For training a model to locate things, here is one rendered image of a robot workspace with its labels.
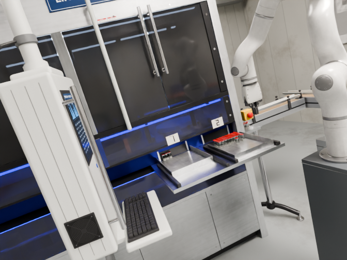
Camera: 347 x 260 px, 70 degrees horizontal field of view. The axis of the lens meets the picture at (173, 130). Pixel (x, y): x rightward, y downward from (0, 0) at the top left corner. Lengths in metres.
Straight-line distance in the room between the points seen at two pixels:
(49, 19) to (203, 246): 1.74
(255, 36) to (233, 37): 3.74
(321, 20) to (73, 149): 1.08
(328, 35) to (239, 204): 1.28
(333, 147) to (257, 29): 0.64
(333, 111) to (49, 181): 1.17
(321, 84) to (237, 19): 4.13
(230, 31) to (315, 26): 3.88
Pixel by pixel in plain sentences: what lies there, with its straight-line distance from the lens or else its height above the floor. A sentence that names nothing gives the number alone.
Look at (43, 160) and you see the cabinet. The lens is 1.01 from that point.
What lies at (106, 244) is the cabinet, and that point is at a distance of 1.12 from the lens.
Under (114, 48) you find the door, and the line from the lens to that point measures 1.56.
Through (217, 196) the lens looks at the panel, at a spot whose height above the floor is 0.51.
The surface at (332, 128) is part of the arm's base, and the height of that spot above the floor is 1.01.
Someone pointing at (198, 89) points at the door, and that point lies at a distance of 1.67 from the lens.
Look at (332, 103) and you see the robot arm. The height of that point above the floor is 1.12.
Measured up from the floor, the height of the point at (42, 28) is 1.83.
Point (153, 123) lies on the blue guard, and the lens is 1.57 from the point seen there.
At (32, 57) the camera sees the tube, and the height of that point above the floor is 1.64.
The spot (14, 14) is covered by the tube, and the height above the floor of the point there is 1.81.
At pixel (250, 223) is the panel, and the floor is 0.18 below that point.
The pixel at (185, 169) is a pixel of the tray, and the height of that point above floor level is 0.90.
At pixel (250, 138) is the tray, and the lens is 1.70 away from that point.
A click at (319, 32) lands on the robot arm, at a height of 1.42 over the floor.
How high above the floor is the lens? 1.42
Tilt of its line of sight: 12 degrees down
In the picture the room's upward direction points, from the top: 16 degrees counter-clockwise
